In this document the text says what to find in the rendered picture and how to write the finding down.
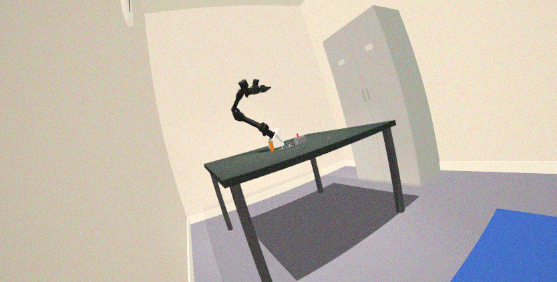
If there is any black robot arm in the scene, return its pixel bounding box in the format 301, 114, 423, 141
231, 79, 275, 138

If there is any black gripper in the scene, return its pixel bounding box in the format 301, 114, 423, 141
249, 85, 271, 95

